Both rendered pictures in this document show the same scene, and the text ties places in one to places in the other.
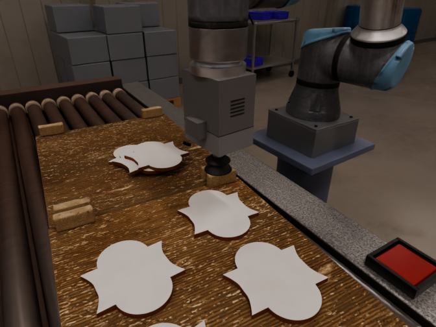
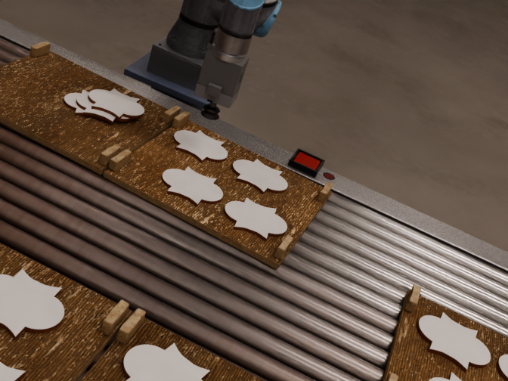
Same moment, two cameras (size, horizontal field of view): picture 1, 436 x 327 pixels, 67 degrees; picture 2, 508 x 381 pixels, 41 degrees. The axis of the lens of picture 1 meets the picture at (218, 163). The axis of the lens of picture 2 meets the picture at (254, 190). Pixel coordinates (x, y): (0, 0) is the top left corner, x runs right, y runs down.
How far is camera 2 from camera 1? 1.20 m
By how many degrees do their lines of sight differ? 42
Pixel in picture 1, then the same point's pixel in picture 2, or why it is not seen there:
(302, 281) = (273, 175)
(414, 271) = (312, 164)
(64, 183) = (61, 135)
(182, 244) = (198, 167)
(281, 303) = (271, 185)
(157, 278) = (207, 184)
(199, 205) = (186, 141)
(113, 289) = (193, 193)
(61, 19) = not seen: outside the picture
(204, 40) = (236, 44)
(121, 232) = (154, 165)
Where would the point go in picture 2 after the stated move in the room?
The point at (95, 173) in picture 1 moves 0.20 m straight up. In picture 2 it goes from (75, 125) to (90, 42)
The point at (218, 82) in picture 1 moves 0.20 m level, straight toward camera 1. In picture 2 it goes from (241, 66) to (300, 116)
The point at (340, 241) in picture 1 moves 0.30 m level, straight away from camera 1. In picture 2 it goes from (270, 155) to (246, 97)
